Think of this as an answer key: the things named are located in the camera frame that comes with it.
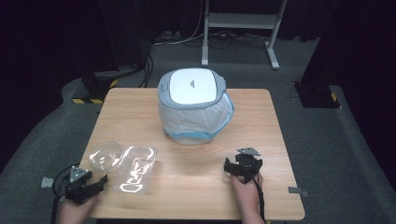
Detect small grey scrap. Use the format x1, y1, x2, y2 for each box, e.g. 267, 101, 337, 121
40, 175, 55, 189

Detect clear plastic cup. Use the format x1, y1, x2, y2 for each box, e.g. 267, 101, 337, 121
88, 140, 124, 175

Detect black base with yellow stripes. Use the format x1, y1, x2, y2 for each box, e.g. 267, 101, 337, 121
71, 70, 120, 105
293, 81, 342, 110

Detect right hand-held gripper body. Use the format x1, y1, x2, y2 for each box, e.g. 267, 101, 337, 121
232, 147, 263, 185

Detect person's left hand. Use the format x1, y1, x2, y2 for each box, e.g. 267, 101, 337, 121
58, 195, 100, 224

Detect person's right hand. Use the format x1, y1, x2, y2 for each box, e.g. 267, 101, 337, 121
231, 172, 264, 204

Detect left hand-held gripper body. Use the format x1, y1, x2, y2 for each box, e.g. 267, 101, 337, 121
64, 165, 95, 205

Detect black floor cables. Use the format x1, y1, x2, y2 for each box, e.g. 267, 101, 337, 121
137, 53, 155, 89

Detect white blue-edged bin liner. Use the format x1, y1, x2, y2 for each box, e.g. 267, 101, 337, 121
158, 92, 236, 146

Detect grey metal stand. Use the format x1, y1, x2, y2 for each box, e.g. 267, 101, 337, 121
201, 0, 289, 71

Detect grey tape piece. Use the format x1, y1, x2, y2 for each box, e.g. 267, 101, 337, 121
287, 186, 310, 199

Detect white floor cable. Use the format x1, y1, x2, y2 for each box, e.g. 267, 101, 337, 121
151, 0, 207, 47

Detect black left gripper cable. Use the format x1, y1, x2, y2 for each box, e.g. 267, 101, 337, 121
50, 162, 80, 224

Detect white pedal trash can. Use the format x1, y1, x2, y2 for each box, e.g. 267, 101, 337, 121
157, 67, 236, 146

